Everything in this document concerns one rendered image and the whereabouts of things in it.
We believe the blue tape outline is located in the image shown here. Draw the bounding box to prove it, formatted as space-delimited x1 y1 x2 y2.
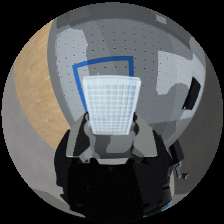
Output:
72 56 134 112

